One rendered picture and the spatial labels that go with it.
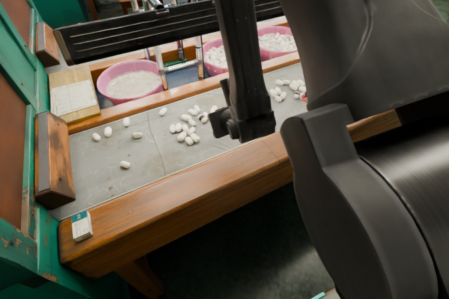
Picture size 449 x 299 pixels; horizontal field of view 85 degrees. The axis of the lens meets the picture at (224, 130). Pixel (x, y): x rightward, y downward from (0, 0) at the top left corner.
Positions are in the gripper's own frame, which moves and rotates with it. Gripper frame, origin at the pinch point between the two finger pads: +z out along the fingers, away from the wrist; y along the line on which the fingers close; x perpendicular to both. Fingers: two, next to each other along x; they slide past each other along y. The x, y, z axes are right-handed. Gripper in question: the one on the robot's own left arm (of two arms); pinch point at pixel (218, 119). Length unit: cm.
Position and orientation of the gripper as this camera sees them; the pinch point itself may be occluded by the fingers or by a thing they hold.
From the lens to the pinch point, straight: 69.7
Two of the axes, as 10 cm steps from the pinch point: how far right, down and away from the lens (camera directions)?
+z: -3.6, -0.6, 9.3
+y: -8.8, 3.4, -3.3
